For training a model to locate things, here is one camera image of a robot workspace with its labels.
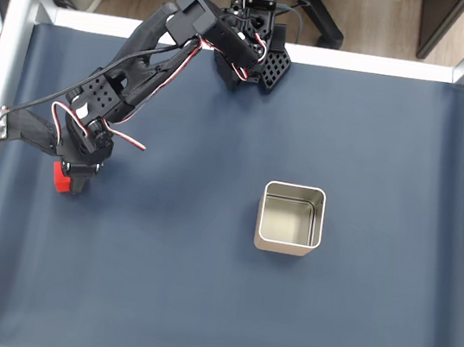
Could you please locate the white metal table frame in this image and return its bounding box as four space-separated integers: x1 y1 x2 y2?
0 0 464 347

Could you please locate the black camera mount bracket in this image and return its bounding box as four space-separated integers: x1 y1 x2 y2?
0 106 66 157

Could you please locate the red white black servo cable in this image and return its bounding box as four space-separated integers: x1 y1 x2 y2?
98 27 206 159
45 98 95 150
233 29 272 85

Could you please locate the red cube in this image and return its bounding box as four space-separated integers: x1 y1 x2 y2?
48 161 76 196

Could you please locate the blue grey table mat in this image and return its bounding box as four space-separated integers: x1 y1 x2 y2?
0 14 464 347

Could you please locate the square metal tin container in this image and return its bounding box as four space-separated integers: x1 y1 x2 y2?
251 178 330 261

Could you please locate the black office chair base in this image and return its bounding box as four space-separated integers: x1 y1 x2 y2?
234 0 352 52

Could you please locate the grey power cable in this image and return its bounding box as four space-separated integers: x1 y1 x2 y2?
267 0 313 48

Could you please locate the black camera cable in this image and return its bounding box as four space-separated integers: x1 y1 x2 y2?
3 16 200 140

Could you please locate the dark brown cabinet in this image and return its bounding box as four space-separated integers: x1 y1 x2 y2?
415 0 464 66

